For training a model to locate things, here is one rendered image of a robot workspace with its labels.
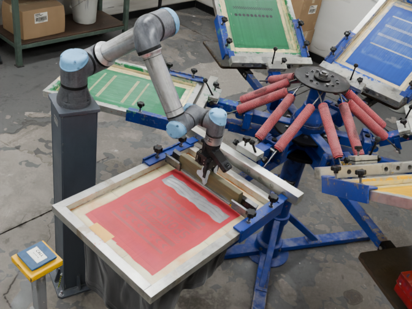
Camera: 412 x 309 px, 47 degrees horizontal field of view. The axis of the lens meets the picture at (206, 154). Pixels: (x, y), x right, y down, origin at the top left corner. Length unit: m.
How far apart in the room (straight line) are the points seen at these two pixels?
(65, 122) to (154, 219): 0.59
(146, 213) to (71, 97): 0.60
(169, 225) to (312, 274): 1.56
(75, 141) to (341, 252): 2.10
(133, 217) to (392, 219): 2.55
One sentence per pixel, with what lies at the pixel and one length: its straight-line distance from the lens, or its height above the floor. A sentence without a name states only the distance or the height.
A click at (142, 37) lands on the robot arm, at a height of 1.63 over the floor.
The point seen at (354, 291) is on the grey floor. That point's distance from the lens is 3.35.
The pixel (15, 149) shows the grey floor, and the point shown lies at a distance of 4.03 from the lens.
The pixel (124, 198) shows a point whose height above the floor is 0.96.
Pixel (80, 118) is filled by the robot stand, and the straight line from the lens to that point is 2.20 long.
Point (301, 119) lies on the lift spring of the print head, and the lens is 2.45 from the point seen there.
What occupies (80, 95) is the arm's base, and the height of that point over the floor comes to 1.26.
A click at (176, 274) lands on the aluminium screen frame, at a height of 0.99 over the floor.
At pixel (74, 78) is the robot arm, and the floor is 1.35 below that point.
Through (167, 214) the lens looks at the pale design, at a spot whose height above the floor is 0.96.
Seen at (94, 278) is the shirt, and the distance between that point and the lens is 2.22.
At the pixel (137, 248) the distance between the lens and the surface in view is 1.87.
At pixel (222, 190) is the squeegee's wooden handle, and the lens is 2.08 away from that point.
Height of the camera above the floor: 2.31
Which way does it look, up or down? 34 degrees down
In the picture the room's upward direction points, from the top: 11 degrees clockwise
